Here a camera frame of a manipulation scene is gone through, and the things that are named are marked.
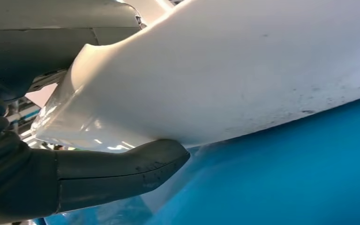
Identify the large blue metal shelf rack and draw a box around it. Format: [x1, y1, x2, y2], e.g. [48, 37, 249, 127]
[32, 93, 360, 225]

